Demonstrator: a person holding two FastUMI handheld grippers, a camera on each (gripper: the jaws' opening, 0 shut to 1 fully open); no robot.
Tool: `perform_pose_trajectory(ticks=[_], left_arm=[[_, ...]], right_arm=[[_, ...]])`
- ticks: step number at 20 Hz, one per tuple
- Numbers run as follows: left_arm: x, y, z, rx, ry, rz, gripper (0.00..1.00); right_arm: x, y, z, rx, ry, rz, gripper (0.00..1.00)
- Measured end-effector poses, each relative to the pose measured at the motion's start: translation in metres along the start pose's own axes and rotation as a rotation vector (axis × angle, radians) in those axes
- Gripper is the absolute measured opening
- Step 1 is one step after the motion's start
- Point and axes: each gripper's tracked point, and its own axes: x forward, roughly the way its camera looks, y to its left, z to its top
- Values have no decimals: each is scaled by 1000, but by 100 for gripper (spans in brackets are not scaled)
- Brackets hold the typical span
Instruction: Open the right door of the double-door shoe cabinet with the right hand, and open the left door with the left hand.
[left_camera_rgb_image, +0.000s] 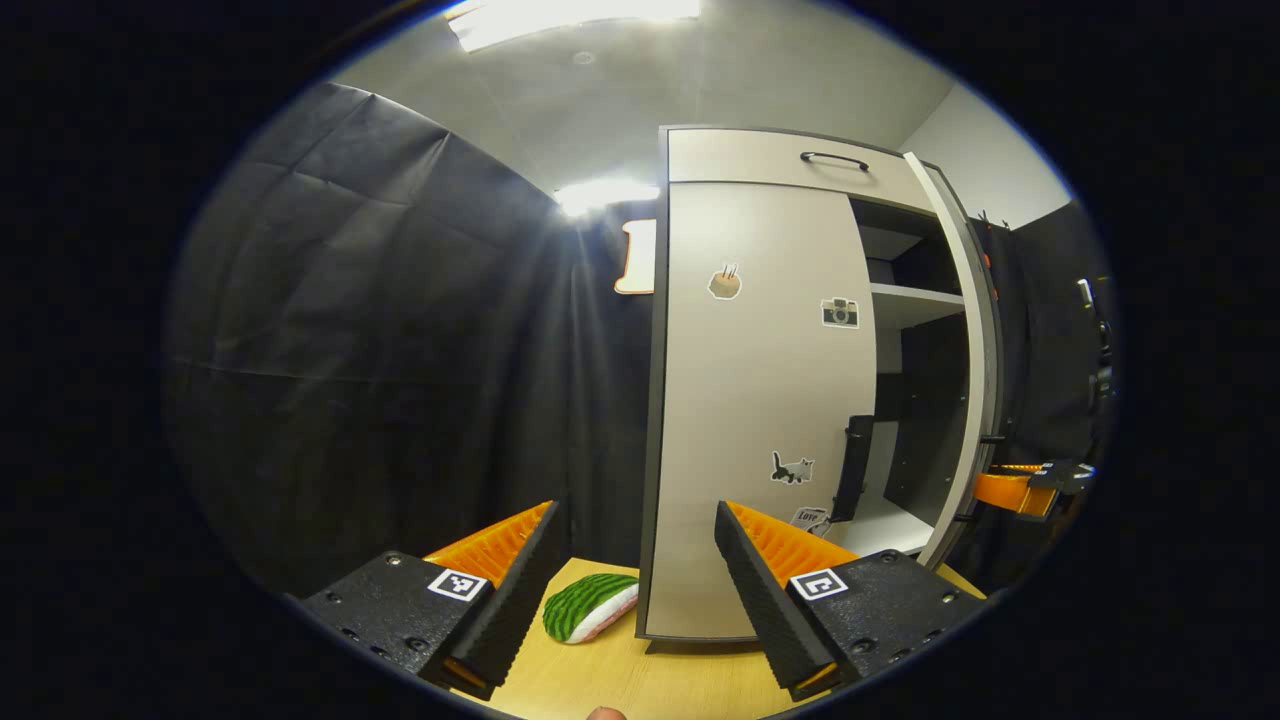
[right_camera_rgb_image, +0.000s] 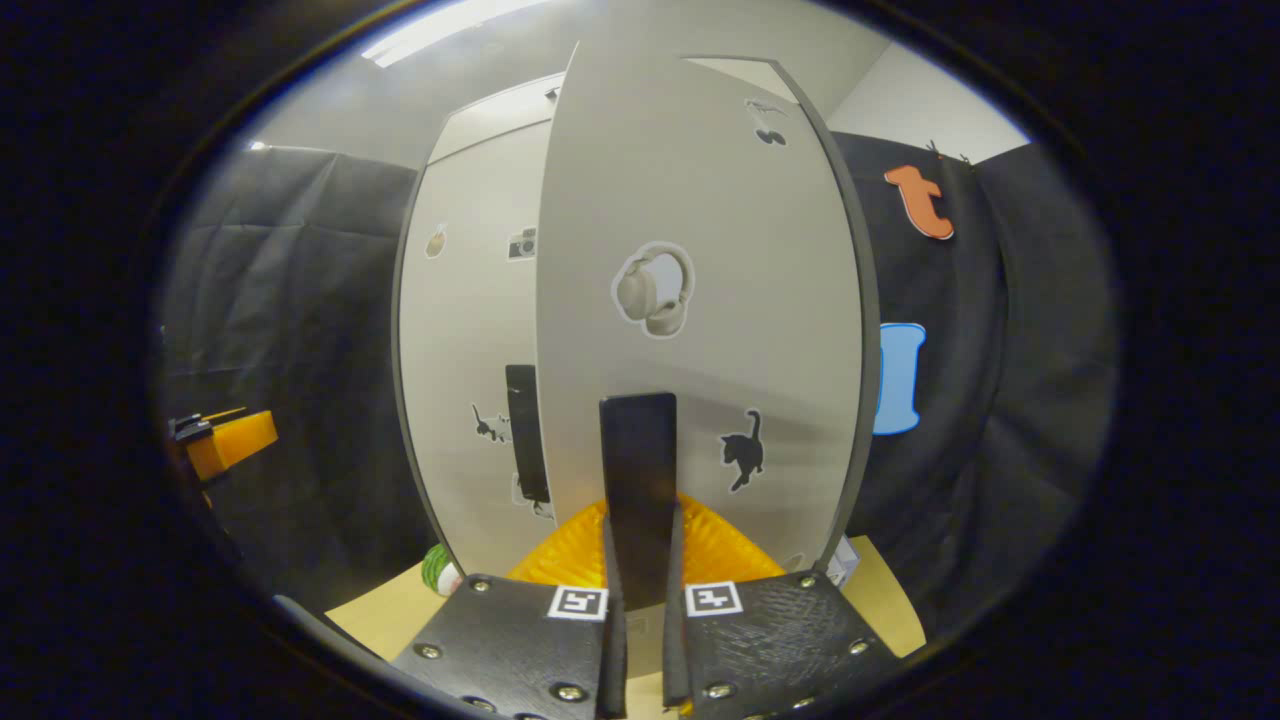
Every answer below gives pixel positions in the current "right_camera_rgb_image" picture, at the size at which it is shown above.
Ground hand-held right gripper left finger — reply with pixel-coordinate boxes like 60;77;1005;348
392;500;629;720

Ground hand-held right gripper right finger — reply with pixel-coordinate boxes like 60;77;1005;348
662;495;901;720

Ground black door handle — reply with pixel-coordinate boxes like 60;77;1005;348
598;392;679;613

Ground grey double-door shoe cabinet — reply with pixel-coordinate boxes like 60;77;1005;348
392;55;883;601

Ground grey cabinet door headphone sticker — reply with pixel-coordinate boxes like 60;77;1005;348
535;42;883;601

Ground grey cabinet top flap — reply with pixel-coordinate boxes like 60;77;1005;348
430;55;801;166

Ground black backdrop cloth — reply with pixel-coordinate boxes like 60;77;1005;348
830;130;1116;641
160;145;441;601

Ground small white box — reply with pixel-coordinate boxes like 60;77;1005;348
825;535;861;589

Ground watermelon shaped toy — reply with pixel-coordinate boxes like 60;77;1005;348
422;545;464;598

